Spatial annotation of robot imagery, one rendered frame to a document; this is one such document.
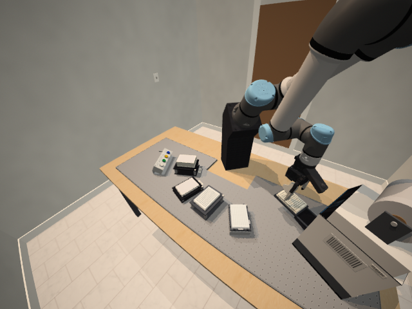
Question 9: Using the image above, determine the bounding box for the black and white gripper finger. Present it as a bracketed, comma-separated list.
[283, 180, 302, 201]
[301, 181, 309, 190]

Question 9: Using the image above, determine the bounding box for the beige control panel with coloured buttons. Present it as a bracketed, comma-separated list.
[152, 148, 173, 175]

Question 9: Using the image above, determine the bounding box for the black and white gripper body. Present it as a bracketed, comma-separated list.
[285, 154, 316, 186]

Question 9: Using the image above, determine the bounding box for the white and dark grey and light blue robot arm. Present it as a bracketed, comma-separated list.
[232, 0, 412, 166]

